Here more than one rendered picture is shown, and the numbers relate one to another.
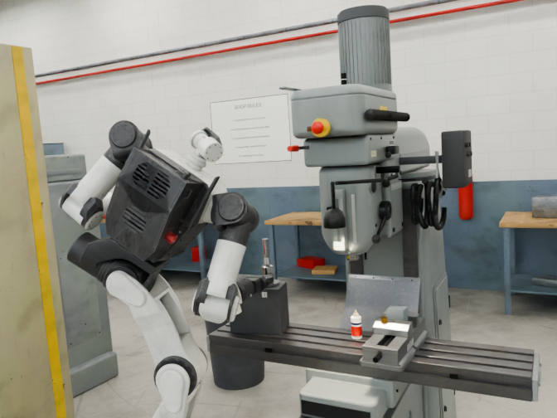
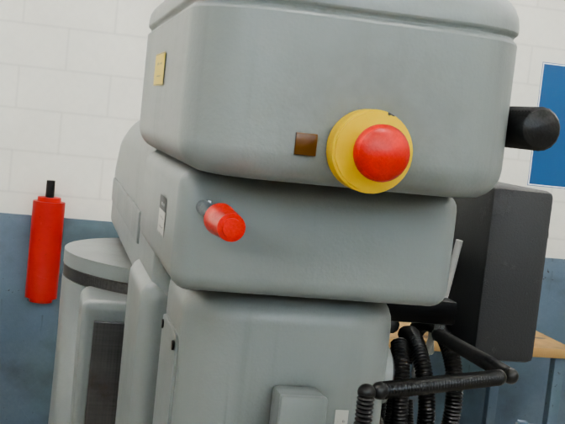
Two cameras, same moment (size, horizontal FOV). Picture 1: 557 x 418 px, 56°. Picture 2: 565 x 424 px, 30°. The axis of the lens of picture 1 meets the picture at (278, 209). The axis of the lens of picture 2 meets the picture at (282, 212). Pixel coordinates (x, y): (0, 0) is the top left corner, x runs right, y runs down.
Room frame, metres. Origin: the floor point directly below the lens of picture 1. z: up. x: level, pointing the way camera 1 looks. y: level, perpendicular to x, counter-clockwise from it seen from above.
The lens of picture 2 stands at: (1.15, 0.39, 1.77)
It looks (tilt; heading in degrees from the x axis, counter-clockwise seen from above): 5 degrees down; 319
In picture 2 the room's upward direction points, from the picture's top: 6 degrees clockwise
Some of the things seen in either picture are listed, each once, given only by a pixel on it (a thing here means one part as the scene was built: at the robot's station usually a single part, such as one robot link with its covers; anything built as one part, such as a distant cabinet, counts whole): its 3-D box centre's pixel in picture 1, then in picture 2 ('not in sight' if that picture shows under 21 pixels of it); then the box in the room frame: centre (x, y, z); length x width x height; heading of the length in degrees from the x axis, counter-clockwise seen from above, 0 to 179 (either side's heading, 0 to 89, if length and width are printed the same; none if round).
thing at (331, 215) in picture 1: (334, 217); not in sight; (1.69, -0.18, 1.47); 0.07 x 0.07 x 0.06
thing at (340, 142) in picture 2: (321, 128); (369, 151); (1.69, -0.15, 1.76); 0.06 x 0.02 x 0.06; 62
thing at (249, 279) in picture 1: (246, 287); not in sight; (1.91, 0.14, 1.20); 0.13 x 0.12 x 0.10; 65
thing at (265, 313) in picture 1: (258, 305); not in sight; (2.09, 0.11, 1.07); 0.22 x 0.12 x 0.20; 73
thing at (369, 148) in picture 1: (351, 149); (279, 218); (1.93, -0.28, 1.68); 0.34 x 0.24 x 0.10; 152
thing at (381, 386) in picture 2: (360, 181); (449, 383); (1.68, -0.27, 1.58); 0.17 x 0.01 x 0.01; 89
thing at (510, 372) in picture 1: (356, 351); not in sight; (1.89, -0.26, 0.93); 1.24 x 0.23 x 0.08; 62
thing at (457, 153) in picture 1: (458, 157); (485, 263); (1.99, -0.70, 1.62); 0.20 x 0.09 x 0.21; 152
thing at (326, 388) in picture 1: (358, 376); not in sight; (1.89, -0.26, 0.83); 0.50 x 0.35 x 0.12; 152
